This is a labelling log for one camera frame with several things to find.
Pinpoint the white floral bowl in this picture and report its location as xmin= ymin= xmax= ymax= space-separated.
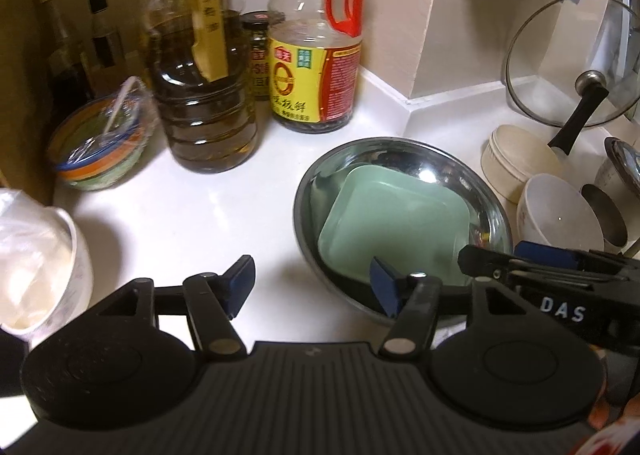
xmin=0 ymin=205 xmax=95 ymax=343

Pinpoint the white spoon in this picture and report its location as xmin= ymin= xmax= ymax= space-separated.
xmin=100 ymin=76 xmax=146 ymax=140

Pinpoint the glass pot lid black handle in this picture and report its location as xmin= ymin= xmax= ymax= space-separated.
xmin=504 ymin=0 xmax=640 ymax=156

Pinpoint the green square plate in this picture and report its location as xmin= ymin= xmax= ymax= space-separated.
xmin=310 ymin=165 xmax=473 ymax=308

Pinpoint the striped bowl with plastic wrap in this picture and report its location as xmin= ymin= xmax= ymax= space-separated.
xmin=47 ymin=77 xmax=158 ymax=192

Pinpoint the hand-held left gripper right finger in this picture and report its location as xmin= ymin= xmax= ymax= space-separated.
xmin=369 ymin=256 xmax=541 ymax=356

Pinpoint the cream bowl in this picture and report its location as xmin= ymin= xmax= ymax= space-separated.
xmin=481 ymin=125 xmax=566 ymax=206

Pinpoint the steel pot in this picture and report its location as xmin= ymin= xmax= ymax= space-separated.
xmin=594 ymin=157 xmax=640 ymax=236

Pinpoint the soy sauce bottle red handle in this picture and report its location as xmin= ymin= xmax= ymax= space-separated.
xmin=265 ymin=0 xmax=366 ymax=133

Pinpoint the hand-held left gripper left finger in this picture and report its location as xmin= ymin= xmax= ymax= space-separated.
xmin=90 ymin=255 xmax=257 ymax=356

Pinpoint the large steel bowl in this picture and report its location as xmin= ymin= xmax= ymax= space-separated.
xmin=580 ymin=183 xmax=630 ymax=252

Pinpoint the dark bottle black cap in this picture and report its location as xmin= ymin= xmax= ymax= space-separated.
xmin=87 ymin=0 xmax=128 ymax=70

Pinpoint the large round steel plate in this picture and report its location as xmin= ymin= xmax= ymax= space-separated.
xmin=292 ymin=136 xmax=515 ymax=328

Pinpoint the red patterned garment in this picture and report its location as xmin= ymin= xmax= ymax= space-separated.
xmin=575 ymin=375 xmax=640 ymax=455

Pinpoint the dark bottle yellow cap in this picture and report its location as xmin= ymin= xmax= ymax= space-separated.
xmin=37 ymin=0 xmax=96 ymax=120

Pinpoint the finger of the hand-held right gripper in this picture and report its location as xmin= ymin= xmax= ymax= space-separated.
xmin=457 ymin=244 xmax=621 ymax=282
xmin=514 ymin=241 xmax=640 ymax=268

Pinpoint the brown cardboard sheet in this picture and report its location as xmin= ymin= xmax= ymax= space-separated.
xmin=0 ymin=0 xmax=56 ymax=206

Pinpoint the large dark oil bottle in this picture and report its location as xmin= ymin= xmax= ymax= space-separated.
xmin=135 ymin=0 xmax=261 ymax=173

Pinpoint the small dark sauce jar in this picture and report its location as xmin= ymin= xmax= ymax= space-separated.
xmin=240 ymin=10 xmax=273 ymax=102

